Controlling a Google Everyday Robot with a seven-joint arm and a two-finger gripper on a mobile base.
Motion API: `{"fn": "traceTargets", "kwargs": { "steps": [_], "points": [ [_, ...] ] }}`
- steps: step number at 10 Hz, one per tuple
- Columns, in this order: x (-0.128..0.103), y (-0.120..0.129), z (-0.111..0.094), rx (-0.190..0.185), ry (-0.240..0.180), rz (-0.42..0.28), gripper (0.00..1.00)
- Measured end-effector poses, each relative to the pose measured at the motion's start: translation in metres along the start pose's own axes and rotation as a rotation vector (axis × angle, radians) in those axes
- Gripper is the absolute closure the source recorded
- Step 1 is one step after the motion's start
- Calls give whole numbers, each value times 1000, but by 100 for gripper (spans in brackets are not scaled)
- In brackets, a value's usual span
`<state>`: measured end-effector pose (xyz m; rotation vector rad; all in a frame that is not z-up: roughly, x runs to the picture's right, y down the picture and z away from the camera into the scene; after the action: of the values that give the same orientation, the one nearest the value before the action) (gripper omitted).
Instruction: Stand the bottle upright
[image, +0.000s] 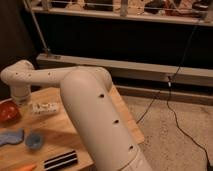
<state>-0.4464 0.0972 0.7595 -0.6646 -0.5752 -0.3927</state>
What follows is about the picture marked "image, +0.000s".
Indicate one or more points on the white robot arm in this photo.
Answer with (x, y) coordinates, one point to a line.
(85, 96)

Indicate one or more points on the black white striped block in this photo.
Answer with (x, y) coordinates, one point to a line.
(61, 161)

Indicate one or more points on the red bowl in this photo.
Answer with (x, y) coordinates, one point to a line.
(8, 111)

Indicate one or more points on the blue cloth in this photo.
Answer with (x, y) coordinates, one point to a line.
(11, 137)

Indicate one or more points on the orange carrot toy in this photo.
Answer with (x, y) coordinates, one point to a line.
(29, 167)

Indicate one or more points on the metal railing frame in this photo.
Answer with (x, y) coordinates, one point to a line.
(141, 39)

